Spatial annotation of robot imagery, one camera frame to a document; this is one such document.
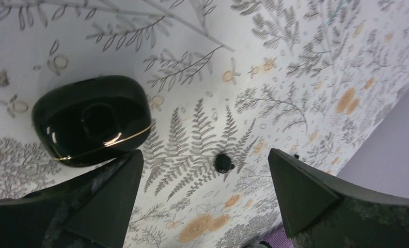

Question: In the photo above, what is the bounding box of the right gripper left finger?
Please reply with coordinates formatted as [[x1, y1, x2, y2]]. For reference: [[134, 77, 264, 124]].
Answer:
[[0, 150, 144, 247]]

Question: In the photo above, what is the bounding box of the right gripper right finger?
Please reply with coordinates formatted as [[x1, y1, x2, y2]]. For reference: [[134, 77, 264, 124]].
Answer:
[[268, 149, 409, 247]]

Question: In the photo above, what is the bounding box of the black earbud case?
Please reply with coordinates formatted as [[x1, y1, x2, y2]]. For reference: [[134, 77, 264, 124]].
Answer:
[[31, 75, 152, 167]]

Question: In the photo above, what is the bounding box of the purple glitter microphone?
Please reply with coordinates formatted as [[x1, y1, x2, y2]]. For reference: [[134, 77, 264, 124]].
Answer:
[[244, 227, 293, 248]]

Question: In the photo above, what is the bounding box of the black earbud right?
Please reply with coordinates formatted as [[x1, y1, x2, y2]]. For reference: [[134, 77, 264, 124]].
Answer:
[[214, 153, 234, 174]]

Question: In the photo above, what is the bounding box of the floral table mat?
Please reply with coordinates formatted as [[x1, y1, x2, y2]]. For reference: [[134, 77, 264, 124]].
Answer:
[[0, 1, 409, 247]]

